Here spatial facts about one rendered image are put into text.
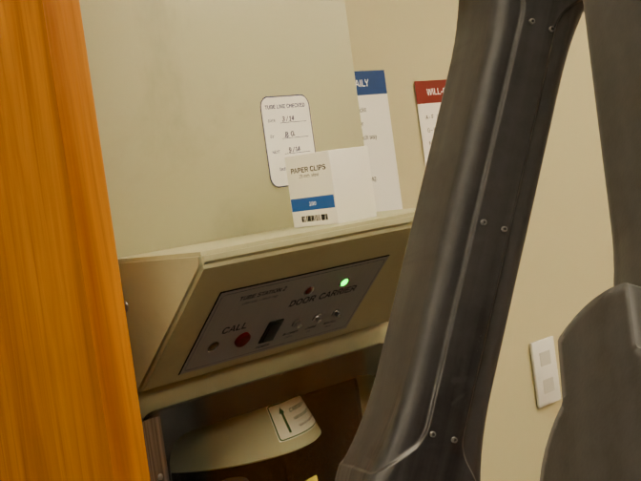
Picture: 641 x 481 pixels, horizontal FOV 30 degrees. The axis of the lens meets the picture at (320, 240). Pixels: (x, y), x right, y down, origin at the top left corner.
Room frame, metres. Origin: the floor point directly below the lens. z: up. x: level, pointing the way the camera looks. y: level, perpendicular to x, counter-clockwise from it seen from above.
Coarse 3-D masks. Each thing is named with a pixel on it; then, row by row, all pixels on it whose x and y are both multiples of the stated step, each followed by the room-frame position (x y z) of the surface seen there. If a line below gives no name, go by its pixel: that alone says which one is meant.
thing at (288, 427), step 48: (240, 384) 0.98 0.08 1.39; (288, 384) 1.01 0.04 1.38; (336, 384) 1.05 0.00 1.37; (192, 432) 0.93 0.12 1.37; (240, 432) 0.96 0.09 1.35; (288, 432) 1.00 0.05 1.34; (336, 432) 1.04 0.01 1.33; (192, 480) 0.92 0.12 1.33; (240, 480) 0.96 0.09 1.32; (288, 480) 1.00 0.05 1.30
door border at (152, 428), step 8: (144, 424) 0.89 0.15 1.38; (152, 424) 0.90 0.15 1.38; (160, 424) 0.91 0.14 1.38; (144, 432) 0.89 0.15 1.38; (152, 432) 0.90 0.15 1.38; (160, 432) 0.90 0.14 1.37; (152, 440) 0.90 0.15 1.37; (160, 440) 0.90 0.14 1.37; (152, 448) 0.90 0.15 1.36; (160, 448) 0.90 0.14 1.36; (152, 456) 0.90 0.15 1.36; (160, 456) 0.90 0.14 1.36; (152, 464) 0.90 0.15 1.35; (160, 464) 0.90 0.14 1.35; (152, 472) 0.89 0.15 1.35; (160, 472) 0.90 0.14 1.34; (152, 480) 0.89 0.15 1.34; (160, 480) 0.90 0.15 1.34; (168, 480) 0.90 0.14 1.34
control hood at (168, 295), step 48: (240, 240) 0.90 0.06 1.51; (288, 240) 0.88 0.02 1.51; (336, 240) 0.92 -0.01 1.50; (384, 240) 0.97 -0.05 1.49; (144, 288) 0.86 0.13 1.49; (192, 288) 0.83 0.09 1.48; (384, 288) 1.03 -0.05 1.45; (144, 336) 0.87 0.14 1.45; (192, 336) 0.87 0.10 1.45; (144, 384) 0.88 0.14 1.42
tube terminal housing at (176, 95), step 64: (128, 0) 0.94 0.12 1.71; (192, 0) 0.99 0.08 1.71; (256, 0) 1.04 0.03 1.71; (320, 0) 1.10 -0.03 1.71; (128, 64) 0.93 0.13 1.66; (192, 64) 0.98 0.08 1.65; (256, 64) 1.03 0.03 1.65; (320, 64) 1.09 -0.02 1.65; (128, 128) 0.93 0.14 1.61; (192, 128) 0.97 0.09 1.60; (256, 128) 1.03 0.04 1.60; (320, 128) 1.09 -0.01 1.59; (128, 192) 0.92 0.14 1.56; (192, 192) 0.97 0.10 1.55; (256, 192) 1.02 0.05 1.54; (192, 384) 0.95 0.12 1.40
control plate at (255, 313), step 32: (384, 256) 0.99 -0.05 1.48; (256, 288) 0.88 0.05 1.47; (288, 288) 0.92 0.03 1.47; (320, 288) 0.95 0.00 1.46; (352, 288) 0.99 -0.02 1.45; (224, 320) 0.88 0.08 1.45; (256, 320) 0.92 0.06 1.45; (288, 320) 0.95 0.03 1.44; (192, 352) 0.89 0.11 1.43; (224, 352) 0.92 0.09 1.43; (256, 352) 0.95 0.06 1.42
